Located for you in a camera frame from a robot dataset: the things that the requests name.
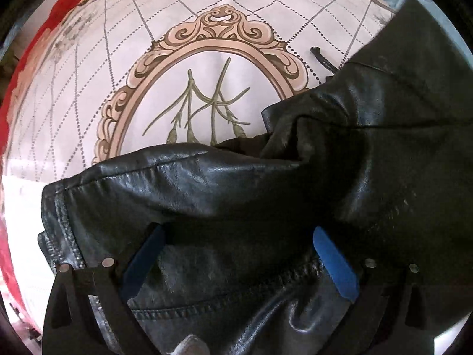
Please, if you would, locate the black leather jacket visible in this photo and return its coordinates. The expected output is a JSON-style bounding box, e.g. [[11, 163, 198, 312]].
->
[[37, 0, 473, 355]]

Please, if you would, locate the red floral blanket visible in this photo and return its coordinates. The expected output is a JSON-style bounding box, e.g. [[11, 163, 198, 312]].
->
[[0, 0, 156, 326]]

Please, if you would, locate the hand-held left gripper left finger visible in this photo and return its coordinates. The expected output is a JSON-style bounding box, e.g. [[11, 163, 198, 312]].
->
[[41, 224, 166, 355]]

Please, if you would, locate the white diamond-patterned cloth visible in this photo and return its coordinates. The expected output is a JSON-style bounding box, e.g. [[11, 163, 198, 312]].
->
[[2, 0, 403, 326]]

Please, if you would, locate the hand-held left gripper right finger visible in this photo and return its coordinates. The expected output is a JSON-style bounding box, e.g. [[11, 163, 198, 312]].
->
[[312, 226, 435, 355]]

